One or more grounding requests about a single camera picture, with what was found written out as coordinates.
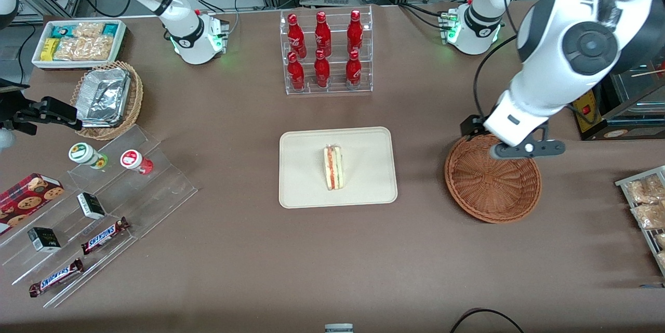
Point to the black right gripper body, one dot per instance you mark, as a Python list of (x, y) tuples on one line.
[(26, 115)]

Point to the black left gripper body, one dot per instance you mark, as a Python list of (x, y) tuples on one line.
[(471, 125)]

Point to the triangle sandwich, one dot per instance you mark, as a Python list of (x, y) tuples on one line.
[(333, 169)]

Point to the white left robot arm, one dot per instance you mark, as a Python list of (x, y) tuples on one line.
[(545, 63)]

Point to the aluminium foil tray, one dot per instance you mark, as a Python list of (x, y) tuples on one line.
[(101, 96)]

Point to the round brown wicker basket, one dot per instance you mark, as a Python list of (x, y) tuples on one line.
[(488, 192)]

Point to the light wicker basket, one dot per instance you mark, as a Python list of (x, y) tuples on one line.
[(135, 99)]

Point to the beige plastic tray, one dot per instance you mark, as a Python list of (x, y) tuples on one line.
[(301, 167)]

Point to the green lid yogurt cup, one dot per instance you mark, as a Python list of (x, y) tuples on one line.
[(83, 154)]

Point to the yellow snack packet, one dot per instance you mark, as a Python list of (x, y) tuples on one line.
[(49, 49)]

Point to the clear bag of crackers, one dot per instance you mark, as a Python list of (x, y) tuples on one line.
[(85, 49), (88, 29)]

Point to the red cookie box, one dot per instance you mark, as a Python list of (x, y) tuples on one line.
[(26, 200)]

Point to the teal snack packet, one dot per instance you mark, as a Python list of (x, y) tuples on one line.
[(62, 30), (110, 29)]

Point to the red lid yogurt cup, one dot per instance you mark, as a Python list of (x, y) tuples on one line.
[(132, 160)]

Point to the white rectangular snack bin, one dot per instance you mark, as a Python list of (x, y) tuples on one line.
[(122, 44)]

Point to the small dark green box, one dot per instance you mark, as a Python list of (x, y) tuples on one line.
[(44, 239), (91, 206)]

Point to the clear acrylic stepped display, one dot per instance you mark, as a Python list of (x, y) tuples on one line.
[(156, 192)]

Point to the Snickers chocolate bar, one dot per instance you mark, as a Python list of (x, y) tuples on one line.
[(56, 277), (104, 236)]

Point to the red cola bottle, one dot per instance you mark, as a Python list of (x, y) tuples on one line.
[(322, 34), (296, 73), (322, 70), (353, 70), (355, 31), (295, 34)]

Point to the clear acrylic bottle rack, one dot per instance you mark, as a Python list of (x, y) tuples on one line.
[(337, 86)]

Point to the black steel counter appliance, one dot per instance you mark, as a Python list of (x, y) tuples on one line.
[(623, 117)]

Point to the clear bag of nuts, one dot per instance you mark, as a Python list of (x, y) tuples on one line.
[(661, 240), (644, 191), (649, 216)]

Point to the small grey device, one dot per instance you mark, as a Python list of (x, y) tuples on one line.
[(338, 328)]

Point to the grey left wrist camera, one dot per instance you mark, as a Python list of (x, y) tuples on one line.
[(524, 149)]

